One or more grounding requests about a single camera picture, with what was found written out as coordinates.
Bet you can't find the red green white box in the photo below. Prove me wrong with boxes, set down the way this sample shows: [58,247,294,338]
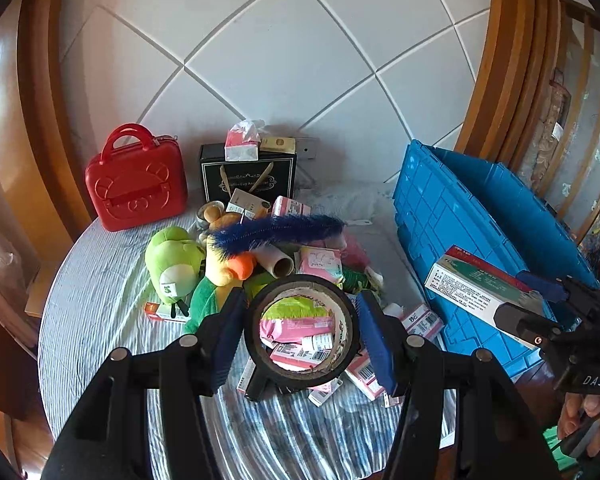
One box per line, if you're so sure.
[415,245,548,361]

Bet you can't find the black tape roll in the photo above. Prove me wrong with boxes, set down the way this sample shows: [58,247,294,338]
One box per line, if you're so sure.
[244,274,360,400]

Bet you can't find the pink white tissue pack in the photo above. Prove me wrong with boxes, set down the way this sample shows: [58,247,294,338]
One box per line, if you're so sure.
[401,304,444,341]
[346,350,403,408]

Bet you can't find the person's right hand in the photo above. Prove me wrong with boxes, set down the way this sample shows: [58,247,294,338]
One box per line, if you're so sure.
[557,392,600,458]

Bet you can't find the red white medicine box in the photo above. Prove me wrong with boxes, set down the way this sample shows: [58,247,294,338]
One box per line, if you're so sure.
[144,302,189,323]

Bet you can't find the light green plush toy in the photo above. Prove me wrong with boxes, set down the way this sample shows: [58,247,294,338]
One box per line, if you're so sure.
[145,226,206,316]

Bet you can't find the yellow green duck plush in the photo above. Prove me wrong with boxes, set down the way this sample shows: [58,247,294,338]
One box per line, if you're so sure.
[183,237,257,334]

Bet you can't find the green pink sanitary pad pack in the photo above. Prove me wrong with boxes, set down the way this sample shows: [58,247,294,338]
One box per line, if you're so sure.
[259,296,334,344]

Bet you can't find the cardboard tube roll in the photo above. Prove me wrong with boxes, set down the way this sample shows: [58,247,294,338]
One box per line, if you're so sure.
[251,244,294,278]

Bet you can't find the blue fuzzy duster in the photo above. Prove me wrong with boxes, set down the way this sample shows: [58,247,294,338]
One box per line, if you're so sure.
[208,214,346,259]

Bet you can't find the pink floral tissue pack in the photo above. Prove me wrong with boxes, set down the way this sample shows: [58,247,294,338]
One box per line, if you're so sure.
[294,246,344,287]

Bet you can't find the red plastic toy suitcase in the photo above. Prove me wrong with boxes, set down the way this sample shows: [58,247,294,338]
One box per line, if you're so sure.
[85,124,188,232]

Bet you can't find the blue plastic storage crate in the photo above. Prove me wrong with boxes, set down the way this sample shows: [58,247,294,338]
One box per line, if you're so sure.
[391,138,600,380]

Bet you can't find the black gift box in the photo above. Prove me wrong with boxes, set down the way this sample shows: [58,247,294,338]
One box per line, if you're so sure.
[198,143,297,204]

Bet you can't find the red white tissue packet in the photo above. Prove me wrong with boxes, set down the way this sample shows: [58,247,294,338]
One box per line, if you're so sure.
[224,120,260,162]

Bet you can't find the rolled patterned carpet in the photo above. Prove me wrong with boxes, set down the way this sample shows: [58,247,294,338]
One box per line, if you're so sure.
[518,68,571,191]

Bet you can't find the gold small box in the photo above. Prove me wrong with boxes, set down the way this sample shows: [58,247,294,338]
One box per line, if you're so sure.
[260,136,297,155]

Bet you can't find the wall socket plate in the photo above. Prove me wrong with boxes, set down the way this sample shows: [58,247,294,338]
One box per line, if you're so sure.
[296,136,320,160]

